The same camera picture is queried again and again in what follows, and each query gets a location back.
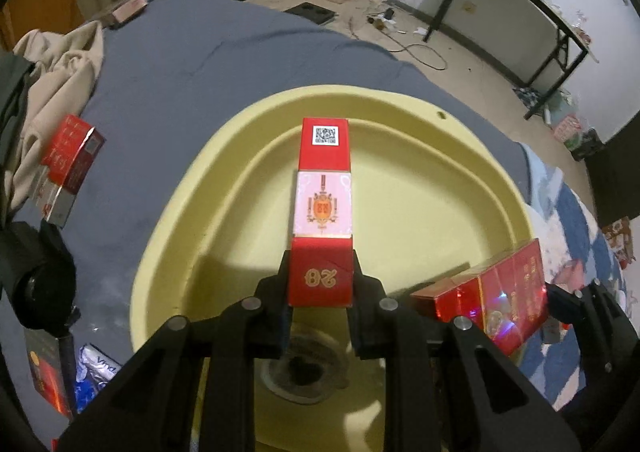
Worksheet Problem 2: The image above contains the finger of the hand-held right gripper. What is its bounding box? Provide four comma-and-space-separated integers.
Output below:
546, 278, 639, 374

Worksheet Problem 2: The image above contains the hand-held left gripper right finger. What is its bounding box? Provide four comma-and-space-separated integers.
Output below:
349, 249, 583, 452

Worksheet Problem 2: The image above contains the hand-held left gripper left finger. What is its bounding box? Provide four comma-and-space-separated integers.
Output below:
55, 249, 294, 452

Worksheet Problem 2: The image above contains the red cellophane-wrapped carton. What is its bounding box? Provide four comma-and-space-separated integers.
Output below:
410, 238, 548, 357

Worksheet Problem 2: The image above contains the yellow plastic basin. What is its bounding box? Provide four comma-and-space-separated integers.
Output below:
129, 86, 543, 452

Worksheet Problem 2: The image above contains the long red box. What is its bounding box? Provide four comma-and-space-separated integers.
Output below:
287, 117, 357, 309

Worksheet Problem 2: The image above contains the red carton with gold print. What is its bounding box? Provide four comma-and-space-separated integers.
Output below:
41, 113, 107, 194

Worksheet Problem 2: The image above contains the red printed bag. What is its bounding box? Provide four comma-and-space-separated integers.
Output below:
602, 217, 637, 268

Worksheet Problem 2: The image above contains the blue checked blanket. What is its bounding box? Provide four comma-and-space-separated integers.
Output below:
530, 152, 628, 405

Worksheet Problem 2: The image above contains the light blue blanket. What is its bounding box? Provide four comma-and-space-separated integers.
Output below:
520, 142, 556, 213

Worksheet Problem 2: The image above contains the blue snack packet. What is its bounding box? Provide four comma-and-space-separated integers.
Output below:
74, 343, 123, 415

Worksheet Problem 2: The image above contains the dark red box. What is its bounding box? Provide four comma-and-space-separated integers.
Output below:
25, 329, 76, 419

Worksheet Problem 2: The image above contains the white red box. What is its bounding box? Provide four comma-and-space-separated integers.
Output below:
30, 172, 77, 228

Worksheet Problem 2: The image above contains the black round speaker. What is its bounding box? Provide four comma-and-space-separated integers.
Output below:
0, 219, 78, 338

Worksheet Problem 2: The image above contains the grey bed sheet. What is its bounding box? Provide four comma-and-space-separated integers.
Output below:
10, 0, 531, 443

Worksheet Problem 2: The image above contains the clear glass cup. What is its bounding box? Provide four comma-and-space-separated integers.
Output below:
572, 10, 596, 48

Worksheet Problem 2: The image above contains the black foam tray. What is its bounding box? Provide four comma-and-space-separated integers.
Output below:
284, 2, 337, 26

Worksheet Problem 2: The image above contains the beige cloth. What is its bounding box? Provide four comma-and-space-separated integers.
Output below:
10, 21, 106, 213

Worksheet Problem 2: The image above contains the pink box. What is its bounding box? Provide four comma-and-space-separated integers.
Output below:
102, 0, 149, 28

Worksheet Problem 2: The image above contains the dark green cloth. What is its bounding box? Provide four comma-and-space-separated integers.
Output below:
0, 50, 36, 228

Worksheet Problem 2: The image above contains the black floor cable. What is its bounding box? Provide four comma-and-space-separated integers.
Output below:
350, 17, 448, 70

